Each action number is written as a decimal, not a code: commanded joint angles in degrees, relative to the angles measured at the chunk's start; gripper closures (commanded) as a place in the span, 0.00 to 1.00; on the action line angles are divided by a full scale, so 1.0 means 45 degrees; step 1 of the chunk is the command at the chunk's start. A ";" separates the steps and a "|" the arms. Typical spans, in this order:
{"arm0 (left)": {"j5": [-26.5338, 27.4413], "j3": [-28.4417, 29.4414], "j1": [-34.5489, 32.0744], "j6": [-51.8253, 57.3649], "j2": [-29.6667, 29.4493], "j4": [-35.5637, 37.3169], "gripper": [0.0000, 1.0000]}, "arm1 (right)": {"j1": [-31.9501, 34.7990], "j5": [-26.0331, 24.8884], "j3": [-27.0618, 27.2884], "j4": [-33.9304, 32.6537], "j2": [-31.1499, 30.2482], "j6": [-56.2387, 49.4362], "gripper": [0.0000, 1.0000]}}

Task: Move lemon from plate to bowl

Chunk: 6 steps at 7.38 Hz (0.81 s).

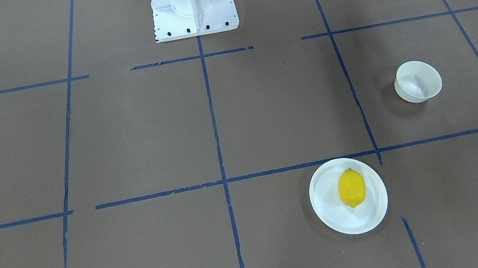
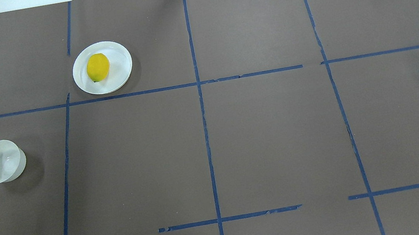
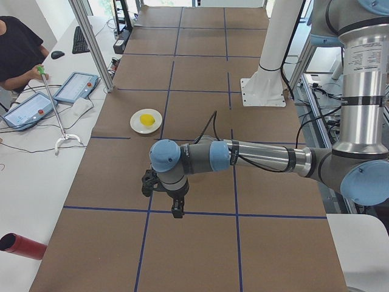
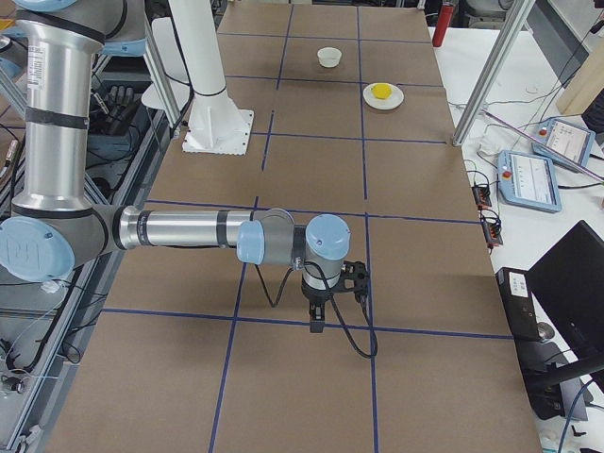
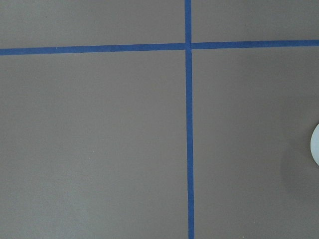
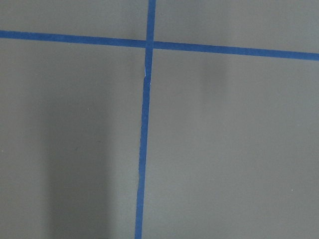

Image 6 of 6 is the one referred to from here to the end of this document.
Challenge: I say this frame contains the blue tape line crosswise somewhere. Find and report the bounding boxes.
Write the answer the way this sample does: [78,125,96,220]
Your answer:
[0,30,319,61]

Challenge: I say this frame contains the blue tape line lengthwise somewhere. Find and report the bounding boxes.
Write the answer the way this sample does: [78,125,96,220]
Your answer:
[134,0,156,239]

